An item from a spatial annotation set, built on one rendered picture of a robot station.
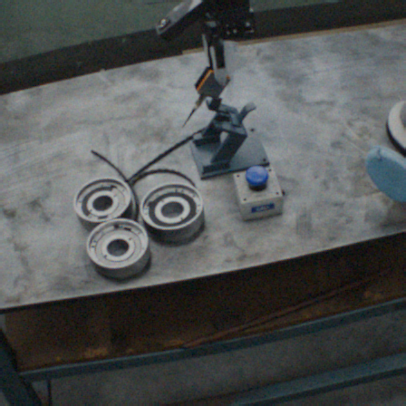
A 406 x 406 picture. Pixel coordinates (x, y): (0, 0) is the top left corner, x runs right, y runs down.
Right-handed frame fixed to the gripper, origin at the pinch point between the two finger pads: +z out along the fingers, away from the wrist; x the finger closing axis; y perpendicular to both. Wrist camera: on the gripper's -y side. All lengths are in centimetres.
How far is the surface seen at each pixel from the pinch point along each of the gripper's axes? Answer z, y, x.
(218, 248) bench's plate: 21.1, -7.5, -18.6
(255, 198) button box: 16.1, 0.5, -14.7
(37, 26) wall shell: 59, -30, 159
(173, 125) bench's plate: 17.9, -6.5, 13.2
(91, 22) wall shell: 63, -9, 157
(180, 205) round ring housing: 17.9, -11.1, -9.4
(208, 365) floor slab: 98, -8, 15
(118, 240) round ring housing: 18.3, -23.1, -13.2
